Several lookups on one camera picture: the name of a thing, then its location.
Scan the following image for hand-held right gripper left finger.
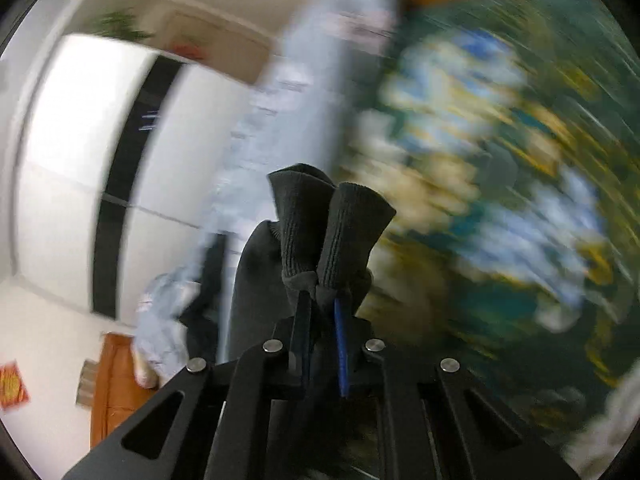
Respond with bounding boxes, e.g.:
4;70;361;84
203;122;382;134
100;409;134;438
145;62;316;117
62;290;313;480

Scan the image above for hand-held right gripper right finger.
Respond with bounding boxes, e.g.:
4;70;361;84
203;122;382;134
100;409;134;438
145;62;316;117
332;297;581;480

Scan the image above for dark grey pants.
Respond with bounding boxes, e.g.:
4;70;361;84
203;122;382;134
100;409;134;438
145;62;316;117
220;162;398;480

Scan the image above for black white-striped garment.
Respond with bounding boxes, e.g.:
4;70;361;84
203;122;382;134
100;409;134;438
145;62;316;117
177;232;228;366

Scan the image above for cream floral pillow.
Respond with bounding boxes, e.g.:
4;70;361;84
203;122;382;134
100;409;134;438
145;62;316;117
131;345;162;390

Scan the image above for orange wooden headboard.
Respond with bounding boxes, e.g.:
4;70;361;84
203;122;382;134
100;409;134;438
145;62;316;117
90;332;162;450

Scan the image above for light blue floral duvet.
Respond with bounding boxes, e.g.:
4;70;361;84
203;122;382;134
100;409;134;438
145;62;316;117
131;0;403;378

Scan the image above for teal floral bed sheet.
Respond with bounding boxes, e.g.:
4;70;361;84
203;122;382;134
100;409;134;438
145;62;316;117
335;0;638;461

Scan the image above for white wardrobe with black band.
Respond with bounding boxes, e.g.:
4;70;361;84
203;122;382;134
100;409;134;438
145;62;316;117
14;32;263;322

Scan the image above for green plant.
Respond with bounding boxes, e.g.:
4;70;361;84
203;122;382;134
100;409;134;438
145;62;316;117
90;9;153;45

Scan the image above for beige wall panel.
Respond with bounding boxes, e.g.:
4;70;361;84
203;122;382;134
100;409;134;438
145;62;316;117
76;359;99;407

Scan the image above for red wall decoration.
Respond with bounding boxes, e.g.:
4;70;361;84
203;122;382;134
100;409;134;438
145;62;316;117
0;361;32;409

